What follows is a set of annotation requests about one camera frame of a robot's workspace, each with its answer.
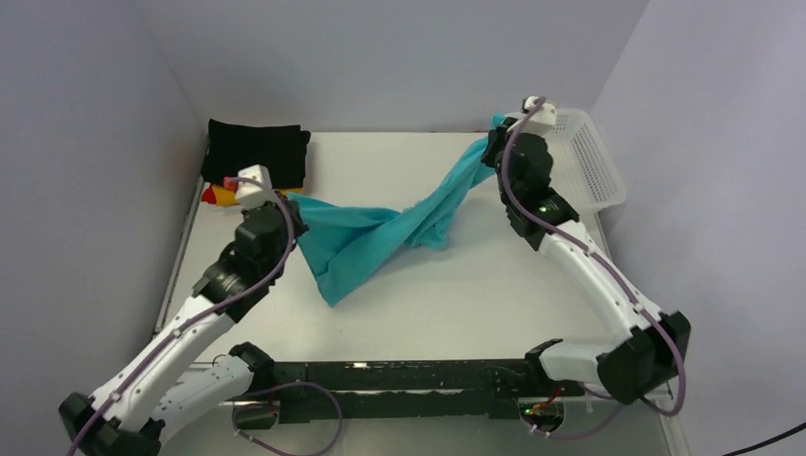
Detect aluminium frame rail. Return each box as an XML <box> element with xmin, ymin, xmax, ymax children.
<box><xmin>153</xmin><ymin>178</ymin><xmax>204</xmax><ymax>335</ymax></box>

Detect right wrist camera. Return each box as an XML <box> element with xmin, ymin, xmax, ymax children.
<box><xmin>522</xmin><ymin>96</ymin><xmax>558</xmax><ymax>137</ymax></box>

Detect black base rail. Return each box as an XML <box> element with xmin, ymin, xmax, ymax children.
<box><xmin>233</xmin><ymin>358</ymin><xmax>586</xmax><ymax>423</ymax></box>

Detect turquoise t-shirt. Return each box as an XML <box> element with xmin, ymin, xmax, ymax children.
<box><xmin>289</xmin><ymin>136</ymin><xmax>495</xmax><ymax>307</ymax></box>

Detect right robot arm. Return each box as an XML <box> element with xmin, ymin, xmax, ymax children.
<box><xmin>481</xmin><ymin>118</ymin><xmax>691</xmax><ymax>405</ymax></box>

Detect folded yellow t-shirt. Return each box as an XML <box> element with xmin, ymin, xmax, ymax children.
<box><xmin>203</xmin><ymin>183</ymin><xmax>277</xmax><ymax>207</ymax></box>

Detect folded black t-shirt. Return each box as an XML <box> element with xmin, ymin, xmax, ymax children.
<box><xmin>201</xmin><ymin>119</ymin><xmax>311</xmax><ymax>190</ymax></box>

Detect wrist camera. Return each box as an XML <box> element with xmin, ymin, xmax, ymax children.
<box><xmin>522</xmin><ymin>96</ymin><xmax>558</xmax><ymax>137</ymax></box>
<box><xmin>223</xmin><ymin>164</ymin><xmax>278</xmax><ymax>210</ymax></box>

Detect black cable bottom right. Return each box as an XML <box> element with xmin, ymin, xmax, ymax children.
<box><xmin>722</xmin><ymin>421</ymin><xmax>806</xmax><ymax>456</ymax></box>

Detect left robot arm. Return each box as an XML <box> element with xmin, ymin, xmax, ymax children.
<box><xmin>59</xmin><ymin>198</ymin><xmax>307</xmax><ymax>455</ymax></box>

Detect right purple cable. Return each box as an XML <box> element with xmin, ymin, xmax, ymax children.
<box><xmin>498</xmin><ymin>97</ymin><xmax>687</xmax><ymax>441</ymax></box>

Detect white plastic basket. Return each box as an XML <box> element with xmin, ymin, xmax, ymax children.
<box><xmin>544</xmin><ymin>107</ymin><xmax>626</xmax><ymax>215</ymax></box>

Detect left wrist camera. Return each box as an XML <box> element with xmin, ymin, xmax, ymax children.
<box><xmin>223</xmin><ymin>164</ymin><xmax>278</xmax><ymax>210</ymax></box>

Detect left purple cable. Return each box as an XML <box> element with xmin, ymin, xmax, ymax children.
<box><xmin>66</xmin><ymin>176</ymin><xmax>344</xmax><ymax>456</ymax></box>

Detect purple cable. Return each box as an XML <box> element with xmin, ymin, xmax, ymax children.
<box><xmin>66</xmin><ymin>176</ymin><xmax>344</xmax><ymax>456</ymax></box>
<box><xmin>498</xmin><ymin>97</ymin><xmax>687</xmax><ymax>441</ymax></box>

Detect folded red t-shirt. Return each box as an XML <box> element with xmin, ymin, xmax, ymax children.
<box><xmin>201</xmin><ymin>186</ymin><xmax>218</xmax><ymax>205</ymax></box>

